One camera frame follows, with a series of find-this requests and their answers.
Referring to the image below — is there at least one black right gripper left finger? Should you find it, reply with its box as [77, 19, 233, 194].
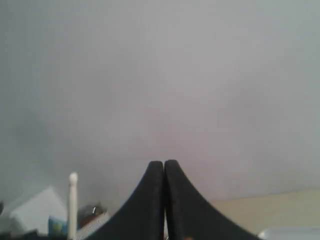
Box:
[88, 161, 165, 240]

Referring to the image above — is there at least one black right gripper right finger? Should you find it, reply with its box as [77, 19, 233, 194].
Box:
[164, 159, 258, 240]

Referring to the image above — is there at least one white perforated basket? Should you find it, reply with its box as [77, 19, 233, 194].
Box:
[76, 212, 110, 240]

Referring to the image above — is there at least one white square plastic tray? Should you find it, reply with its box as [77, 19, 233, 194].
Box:
[257, 227, 320, 240]

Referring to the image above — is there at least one wooden drumstick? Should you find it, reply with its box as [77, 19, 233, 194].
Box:
[67, 172, 78, 240]

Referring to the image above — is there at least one white box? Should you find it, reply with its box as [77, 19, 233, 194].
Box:
[9, 186, 68, 234]

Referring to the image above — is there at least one blue green small box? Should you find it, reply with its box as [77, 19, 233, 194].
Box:
[47, 216, 68, 236]

